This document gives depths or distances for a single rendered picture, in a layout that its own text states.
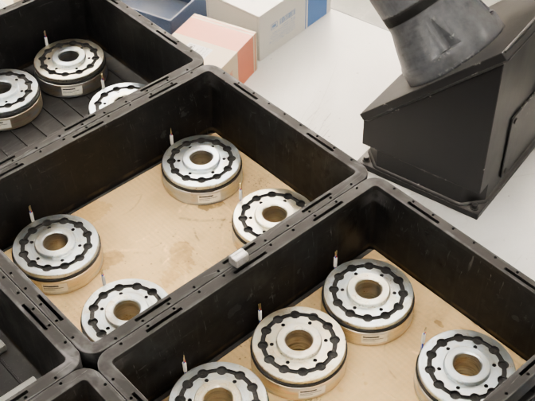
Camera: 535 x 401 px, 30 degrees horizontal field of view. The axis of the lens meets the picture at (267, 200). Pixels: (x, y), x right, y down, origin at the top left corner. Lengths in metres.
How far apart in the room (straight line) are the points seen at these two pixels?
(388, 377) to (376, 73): 0.73
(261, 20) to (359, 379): 0.77
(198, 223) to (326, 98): 0.47
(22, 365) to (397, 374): 0.41
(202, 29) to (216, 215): 0.50
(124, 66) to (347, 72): 0.40
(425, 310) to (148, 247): 0.34
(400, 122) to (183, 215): 0.36
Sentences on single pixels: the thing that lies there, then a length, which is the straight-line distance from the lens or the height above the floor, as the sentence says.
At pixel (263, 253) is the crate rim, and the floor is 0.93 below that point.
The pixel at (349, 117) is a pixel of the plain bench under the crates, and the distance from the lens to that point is 1.60.
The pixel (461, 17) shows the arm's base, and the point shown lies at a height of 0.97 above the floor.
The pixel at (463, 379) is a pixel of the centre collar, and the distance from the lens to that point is 1.05.
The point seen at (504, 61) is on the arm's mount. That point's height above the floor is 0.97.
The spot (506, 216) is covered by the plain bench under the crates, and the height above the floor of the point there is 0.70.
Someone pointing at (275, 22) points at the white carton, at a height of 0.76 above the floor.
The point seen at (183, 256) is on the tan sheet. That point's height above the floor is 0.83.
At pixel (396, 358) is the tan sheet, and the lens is 1.10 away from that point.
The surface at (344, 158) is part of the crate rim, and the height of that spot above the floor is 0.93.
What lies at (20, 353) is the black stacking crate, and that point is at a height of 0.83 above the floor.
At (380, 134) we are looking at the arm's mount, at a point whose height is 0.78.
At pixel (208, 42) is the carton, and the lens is 1.63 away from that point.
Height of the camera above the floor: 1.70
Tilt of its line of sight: 44 degrees down
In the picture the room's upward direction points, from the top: 1 degrees counter-clockwise
